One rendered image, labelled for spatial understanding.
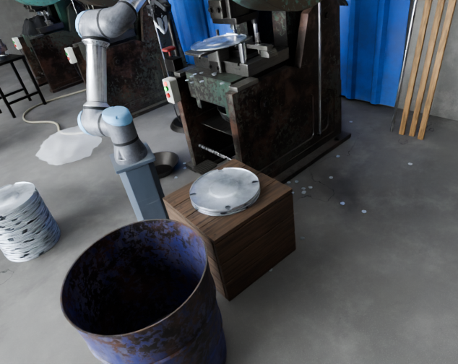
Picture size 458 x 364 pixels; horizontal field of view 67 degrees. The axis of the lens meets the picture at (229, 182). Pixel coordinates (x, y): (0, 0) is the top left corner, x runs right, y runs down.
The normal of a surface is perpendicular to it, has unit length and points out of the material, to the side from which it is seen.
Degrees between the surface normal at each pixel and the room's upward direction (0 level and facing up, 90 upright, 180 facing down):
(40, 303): 0
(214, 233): 0
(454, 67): 90
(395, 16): 90
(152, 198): 90
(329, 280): 0
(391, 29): 90
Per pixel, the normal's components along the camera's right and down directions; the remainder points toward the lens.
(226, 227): -0.15, -0.81
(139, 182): 0.42, 0.47
